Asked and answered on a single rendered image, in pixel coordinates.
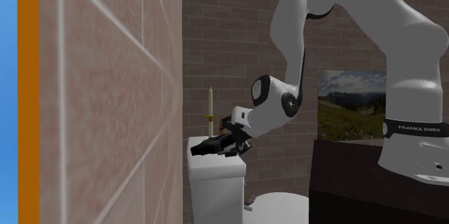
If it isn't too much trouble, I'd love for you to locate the black oblong object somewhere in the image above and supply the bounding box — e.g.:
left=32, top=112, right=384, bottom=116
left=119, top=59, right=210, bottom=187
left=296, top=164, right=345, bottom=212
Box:
left=190, top=134, right=235, bottom=157

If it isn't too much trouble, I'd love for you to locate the white toilet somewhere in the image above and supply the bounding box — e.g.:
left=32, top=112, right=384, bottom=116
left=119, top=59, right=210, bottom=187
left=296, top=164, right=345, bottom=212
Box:
left=186, top=135, right=310, bottom=224

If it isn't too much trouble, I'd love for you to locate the landscape wall picture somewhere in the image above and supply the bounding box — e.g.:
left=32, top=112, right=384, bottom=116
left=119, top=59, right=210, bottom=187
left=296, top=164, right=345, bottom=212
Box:
left=317, top=69, right=387, bottom=143

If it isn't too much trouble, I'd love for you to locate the cream candle with gold holder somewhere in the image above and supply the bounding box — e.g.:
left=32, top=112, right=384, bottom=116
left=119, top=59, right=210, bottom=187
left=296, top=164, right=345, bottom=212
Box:
left=204, top=86, right=218, bottom=140

